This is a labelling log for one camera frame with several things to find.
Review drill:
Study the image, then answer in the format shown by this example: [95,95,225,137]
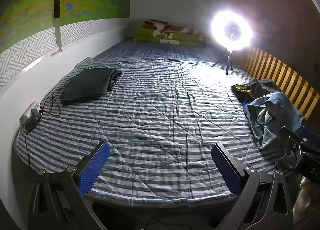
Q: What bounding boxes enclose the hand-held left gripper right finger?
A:
[212,143,294,230]

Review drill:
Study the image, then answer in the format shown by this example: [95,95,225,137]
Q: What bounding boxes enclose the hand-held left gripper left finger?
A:
[27,142,110,230]

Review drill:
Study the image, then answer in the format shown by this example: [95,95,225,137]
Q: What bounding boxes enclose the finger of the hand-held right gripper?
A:
[278,126,305,169]
[301,126,320,146]

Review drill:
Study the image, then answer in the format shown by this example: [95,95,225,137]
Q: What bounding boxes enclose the grey houndstooth garment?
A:
[248,78,278,99]

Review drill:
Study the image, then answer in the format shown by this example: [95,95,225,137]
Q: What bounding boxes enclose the blue denim garment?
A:
[246,91,305,170]

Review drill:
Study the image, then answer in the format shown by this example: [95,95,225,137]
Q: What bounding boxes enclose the dark garment with yellow stripes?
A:
[231,84,253,103]

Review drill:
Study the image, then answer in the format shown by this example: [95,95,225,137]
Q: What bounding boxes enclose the black power adapter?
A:
[24,117,38,133]

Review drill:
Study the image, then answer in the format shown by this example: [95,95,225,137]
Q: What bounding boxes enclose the white power strip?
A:
[20,101,42,123]

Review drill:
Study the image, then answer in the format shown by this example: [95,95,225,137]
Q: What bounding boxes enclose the folded dark green garment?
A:
[60,68,122,105]

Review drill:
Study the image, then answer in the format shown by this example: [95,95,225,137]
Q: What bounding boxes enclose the striped blue white blanket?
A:
[14,41,285,204]

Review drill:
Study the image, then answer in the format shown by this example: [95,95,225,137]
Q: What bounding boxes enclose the black tripod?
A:
[205,48,234,76]

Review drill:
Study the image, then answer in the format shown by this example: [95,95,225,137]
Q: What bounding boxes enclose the brown floral folded quilt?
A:
[143,19,198,34]

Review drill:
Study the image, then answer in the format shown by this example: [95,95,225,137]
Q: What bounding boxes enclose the wooden slatted bed rail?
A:
[236,45,320,121]

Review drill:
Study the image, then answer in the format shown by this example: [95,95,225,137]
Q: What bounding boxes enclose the black adapter cable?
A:
[24,131,33,169]

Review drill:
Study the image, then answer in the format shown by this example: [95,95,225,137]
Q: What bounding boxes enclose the black ring light cable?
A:
[39,58,213,118]

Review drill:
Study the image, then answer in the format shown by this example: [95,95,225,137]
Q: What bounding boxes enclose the white ring light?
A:
[210,11,254,51]

